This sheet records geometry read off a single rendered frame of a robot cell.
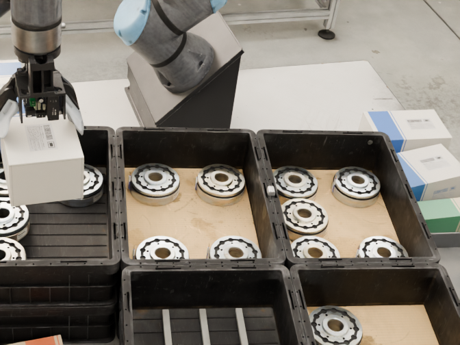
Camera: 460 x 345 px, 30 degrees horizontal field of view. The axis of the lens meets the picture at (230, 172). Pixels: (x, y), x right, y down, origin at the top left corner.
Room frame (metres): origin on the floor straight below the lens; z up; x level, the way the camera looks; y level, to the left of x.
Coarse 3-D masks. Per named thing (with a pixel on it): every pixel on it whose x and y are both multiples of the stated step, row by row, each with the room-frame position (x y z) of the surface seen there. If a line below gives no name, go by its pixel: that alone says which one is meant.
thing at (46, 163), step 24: (24, 120) 1.14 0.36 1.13; (48, 120) 1.15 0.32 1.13; (0, 144) 1.15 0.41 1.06; (24, 144) 1.07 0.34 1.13; (48, 144) 1.08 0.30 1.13; (72, 144) 1.09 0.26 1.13; (24, 168) 1.03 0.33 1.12; (48, 168) 1.04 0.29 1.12; (72, 168) 1.06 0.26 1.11; (24, 192) 1.03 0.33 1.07; (48, 192) 1.04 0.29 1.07; (72, 192) 1.06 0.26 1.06
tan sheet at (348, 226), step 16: (320, 176) 1.49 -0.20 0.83; (320, 192) 1.43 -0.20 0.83; (336, 208) 1.39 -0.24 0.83; (352, 208) 1.40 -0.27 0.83; (368, 208) 1.41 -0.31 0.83; (384, 208) 1.42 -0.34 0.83; (336, 224) 1.34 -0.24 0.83; (352, 224) 1.35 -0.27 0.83; (368, 224) 1.36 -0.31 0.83; (384, 224) 1.37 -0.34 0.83; (336, 240) 1.29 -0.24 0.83; (352, 240) 1.30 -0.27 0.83; (352, 256) 1.25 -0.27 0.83
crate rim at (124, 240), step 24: (120, 144) 1.37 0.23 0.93; (120, 168) 1.29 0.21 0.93; (120, 192) 1.22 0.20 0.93; (264, 192) 1.29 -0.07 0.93; (120, 216) 1.16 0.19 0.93; (120, 240) 1.09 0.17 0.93; (120, 264) 1.05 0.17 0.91; (144, 264) 1.05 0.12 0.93; (168, 264) 1.05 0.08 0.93; (192, 264) 1.06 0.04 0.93; (216, 264) 1.07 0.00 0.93
